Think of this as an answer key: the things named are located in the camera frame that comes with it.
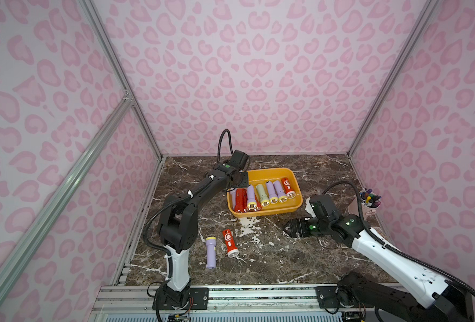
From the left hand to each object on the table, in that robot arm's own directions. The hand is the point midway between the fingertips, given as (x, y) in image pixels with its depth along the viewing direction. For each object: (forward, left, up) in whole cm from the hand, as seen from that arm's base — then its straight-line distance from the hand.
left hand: (244, 180), depth 93 cm
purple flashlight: (-25, +14, -9) cm, 30 cm away
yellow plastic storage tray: (+11, -9, -11) cm, 18 cm away
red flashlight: (-8, +2, -6) cm, 10 cm away
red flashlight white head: (-29, +5, -9) cm, 31 cm away
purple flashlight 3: (-4, -18, -9) cm, 21 cm away
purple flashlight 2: (-3, -14, -9) cm, 17 cm away
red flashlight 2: (-8, -7, -9) cm, 14 cm away
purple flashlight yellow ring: (-6, -3, -5) cm, 9 cm away
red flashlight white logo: (+1, -22, -9) cm, 23 cm away
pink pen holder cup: (-14, -54, -3) cm, 56 cm away
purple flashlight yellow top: (-4, +5, -9) cm, 11 cm away
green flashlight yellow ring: (+1, -8, -9) cm, 12 cm away
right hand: (-23, -19, 0) cm, 30 cm away
